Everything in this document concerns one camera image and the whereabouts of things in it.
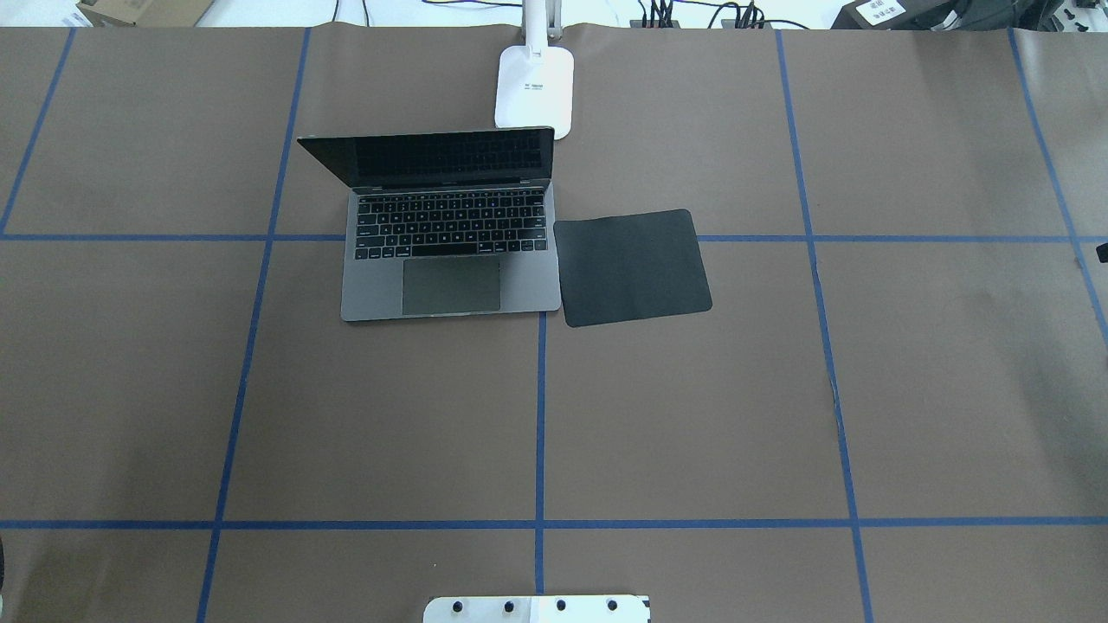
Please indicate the black mouse pad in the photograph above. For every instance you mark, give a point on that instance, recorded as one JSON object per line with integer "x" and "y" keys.
{"x": 630, "y": 267}

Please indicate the cardboard box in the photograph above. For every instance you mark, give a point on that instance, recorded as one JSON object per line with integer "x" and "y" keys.
{"x": 144, "y": 14}

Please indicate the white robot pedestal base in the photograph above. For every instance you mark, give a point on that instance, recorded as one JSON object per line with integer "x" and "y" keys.
{"x": 539, "y": 608}

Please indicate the grey laptop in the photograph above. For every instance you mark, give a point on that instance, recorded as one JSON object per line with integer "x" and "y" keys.
{"x": 445, "y": 224}

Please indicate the white desk lamp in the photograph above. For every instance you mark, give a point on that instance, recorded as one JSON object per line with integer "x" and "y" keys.
{"x": 536, "y": 78}

